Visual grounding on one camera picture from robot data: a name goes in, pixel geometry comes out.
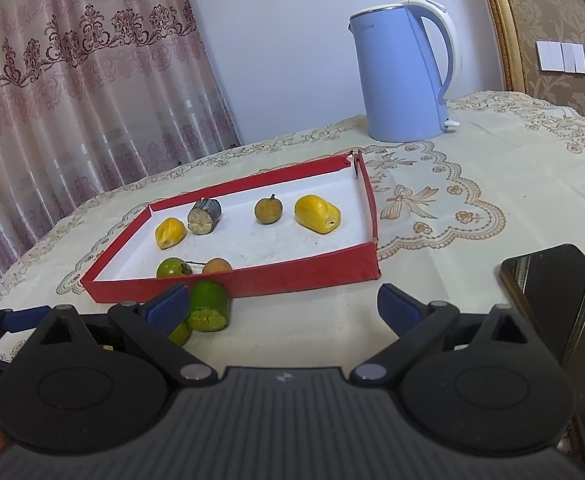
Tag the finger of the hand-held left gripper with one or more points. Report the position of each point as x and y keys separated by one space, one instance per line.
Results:
x=27 y=319

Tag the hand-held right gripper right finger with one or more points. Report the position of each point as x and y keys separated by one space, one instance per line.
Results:
x=397 y=305

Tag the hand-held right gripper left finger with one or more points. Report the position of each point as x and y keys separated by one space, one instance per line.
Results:
x=167 y=307

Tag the green cucumber piece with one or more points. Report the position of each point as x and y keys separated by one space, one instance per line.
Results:
x=210 y=305
x=180 y=334

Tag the green lime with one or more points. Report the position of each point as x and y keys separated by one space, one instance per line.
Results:
x=171 y=267

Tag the brown longan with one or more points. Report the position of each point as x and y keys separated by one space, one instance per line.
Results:
x=217 y=266
x=267 y=211

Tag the small yellow fruit piece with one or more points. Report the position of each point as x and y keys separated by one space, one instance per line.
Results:
x=170 y=232

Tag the dark eggplant piece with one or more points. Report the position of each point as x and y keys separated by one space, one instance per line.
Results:
x=205 y=215

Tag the red cardboard tray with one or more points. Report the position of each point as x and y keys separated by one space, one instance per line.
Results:
x=297 y=272

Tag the large yellow fruit piece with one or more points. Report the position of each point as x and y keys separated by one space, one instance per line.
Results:
x=317 y=214

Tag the black smartphone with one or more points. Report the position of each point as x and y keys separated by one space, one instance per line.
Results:
x=557 y=300

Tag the cream embroidered tablecloth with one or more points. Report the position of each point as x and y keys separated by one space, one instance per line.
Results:
x=497 y=160

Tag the blue electric kettle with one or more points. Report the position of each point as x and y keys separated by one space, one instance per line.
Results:
x=402 y=75

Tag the pink patterned curtain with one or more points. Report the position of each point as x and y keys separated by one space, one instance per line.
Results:
x=72 y=85

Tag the gold framed wall panel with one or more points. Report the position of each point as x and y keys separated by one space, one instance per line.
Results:
x=537 y=0

